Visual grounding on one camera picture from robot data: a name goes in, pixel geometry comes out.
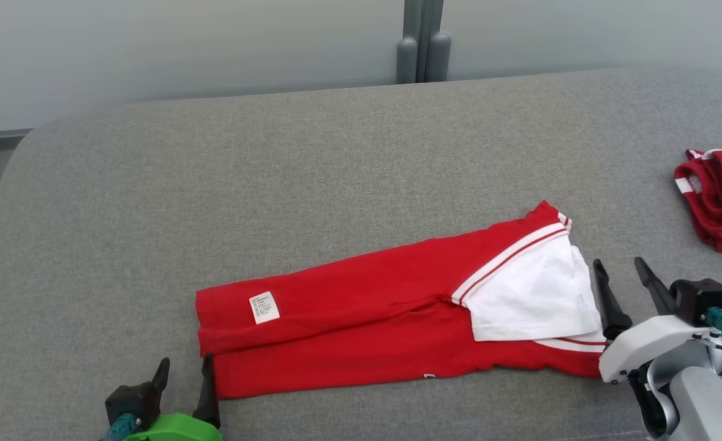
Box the grey fabric sofa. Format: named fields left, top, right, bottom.
left=0, top=66, right=722, bottom=441

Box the red jersey with white sleeves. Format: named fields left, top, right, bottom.
left=195, top=200, right=607, bottom=400

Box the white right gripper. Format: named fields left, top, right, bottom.
left=593, top=257, right=722, bottom=385

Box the left arm cable teal plug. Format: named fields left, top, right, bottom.
left=100, top=413, right=142, bottom=441

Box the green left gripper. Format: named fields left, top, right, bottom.
left=122, top=353, right=224, bottom=441

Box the grey partition post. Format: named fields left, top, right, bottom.
left=396, top=0, right=452, bottom=85

